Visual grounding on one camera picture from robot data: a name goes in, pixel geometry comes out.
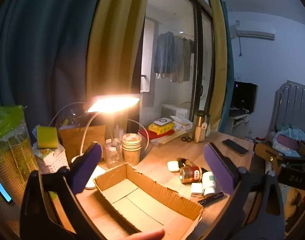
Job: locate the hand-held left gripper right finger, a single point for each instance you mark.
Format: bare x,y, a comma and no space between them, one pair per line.
218,171

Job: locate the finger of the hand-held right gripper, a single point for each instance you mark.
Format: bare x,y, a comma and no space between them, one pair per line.
263,152

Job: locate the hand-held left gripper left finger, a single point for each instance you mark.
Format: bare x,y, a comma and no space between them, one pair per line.
86,166

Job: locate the white medicine bottle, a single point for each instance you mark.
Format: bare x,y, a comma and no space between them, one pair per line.
209,180

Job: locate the black pen tube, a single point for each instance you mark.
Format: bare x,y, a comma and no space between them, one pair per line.
212,197

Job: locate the white charger block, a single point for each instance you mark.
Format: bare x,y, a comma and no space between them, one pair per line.
196,190

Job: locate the brown tin can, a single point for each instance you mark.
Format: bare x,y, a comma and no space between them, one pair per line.
190,175

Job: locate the white earbuds case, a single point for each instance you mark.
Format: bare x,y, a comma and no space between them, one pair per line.
173,166

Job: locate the cardboard box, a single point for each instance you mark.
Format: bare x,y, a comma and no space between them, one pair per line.
152,205

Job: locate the person's right forearm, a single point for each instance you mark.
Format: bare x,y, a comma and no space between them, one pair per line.
295,202

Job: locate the person's left hand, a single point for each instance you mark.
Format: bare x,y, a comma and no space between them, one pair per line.
150,235

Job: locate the black smartphone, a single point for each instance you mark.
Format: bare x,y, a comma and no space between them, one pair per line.
236,147

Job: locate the brown lamp carton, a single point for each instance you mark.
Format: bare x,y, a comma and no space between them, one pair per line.
72,140

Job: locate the clear glass jar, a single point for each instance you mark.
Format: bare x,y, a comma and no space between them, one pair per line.
113,155

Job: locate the light blue plastic bag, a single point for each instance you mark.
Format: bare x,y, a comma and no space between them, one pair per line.
290,135

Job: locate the white perforated plastic basket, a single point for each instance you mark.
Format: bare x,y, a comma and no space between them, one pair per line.
52,162

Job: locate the white television stand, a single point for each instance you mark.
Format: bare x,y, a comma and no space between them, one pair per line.
238,122

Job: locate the black scissors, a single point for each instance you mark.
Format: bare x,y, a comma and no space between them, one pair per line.
186,139

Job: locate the steel tumbler with tag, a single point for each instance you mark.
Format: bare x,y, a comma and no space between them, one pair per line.
198,130

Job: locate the stack of brown paper cups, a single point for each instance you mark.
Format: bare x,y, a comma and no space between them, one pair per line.
132,152

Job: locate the yellow sponge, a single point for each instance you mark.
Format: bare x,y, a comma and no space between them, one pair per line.
47,137

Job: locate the beige flat board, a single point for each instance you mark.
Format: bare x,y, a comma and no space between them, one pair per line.
172,138

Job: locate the black television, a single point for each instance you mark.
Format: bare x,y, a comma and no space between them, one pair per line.
243,96

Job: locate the white tissue pack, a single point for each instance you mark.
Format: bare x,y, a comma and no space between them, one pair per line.
182,123

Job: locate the grey bed headboard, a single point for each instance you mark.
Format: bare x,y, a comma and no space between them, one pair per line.
295,100

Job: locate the white desk lamp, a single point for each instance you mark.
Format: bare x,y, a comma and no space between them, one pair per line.
112,103

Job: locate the red book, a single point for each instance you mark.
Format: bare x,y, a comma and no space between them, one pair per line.
148,134

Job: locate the yellow flat box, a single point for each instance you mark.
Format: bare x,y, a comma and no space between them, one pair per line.
162,129

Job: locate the white oval device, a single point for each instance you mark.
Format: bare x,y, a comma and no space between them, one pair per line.
163,122

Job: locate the white box appliance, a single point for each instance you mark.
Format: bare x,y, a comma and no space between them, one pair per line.
173,110

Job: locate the green paper cup package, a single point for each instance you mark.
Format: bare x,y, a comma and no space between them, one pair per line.
10,150

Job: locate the tablet with lit screen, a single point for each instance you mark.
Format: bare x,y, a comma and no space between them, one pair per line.
1,190

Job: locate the narrow teal curtain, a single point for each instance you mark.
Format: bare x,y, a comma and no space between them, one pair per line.
229,67

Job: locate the narrow yellow curtain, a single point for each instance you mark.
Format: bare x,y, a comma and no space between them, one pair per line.
218,55

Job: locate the hanging beige shirt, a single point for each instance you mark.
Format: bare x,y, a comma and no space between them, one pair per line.
183,60

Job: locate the white air conditioner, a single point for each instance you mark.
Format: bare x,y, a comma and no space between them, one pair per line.
256,35

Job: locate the wide teal curtain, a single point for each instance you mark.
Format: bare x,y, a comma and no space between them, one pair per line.
42,55

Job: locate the wide yellow curtain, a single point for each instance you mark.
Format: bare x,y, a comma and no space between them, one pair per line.
115,42

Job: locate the hanging blue shirt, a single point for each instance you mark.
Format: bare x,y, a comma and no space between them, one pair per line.
163,52

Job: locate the black sliding door frame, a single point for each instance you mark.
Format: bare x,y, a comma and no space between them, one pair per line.
198,67

